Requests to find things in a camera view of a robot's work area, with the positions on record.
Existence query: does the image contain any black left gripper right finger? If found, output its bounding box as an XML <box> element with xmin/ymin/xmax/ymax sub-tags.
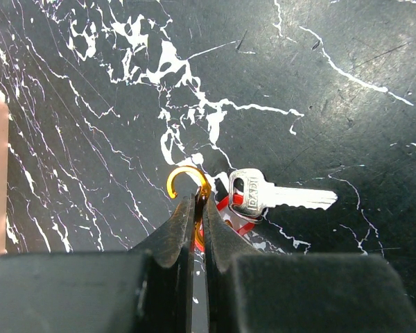
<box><xmin>203</xmin><ymin>200</ymin><xmax>416</xmax><ymax>332</ymax></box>

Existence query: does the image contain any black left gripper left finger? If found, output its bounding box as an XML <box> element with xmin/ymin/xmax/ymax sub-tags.
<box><xmin>0</xmin><ymin>197</ymin><xmax>196</xmax><ymax>332</ymax></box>

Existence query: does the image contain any red key tag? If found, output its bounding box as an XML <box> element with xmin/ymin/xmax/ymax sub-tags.
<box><xmin>195</xmin><ymin>176</ymin><xmax>255</xmax><ymax>253</ymax></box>

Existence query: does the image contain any silver key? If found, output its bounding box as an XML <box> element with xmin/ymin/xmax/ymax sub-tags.
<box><xmin>229</xmin><ymin>169</ymin><xmax>338</xmax><ymax>220</ymax></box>

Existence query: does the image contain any orange S-shaped carabiner keyring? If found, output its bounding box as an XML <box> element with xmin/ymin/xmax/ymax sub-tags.
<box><xmin>166</xmin><ymin>166</ymin><xmax>211</xmax><ymax>252</ymax></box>

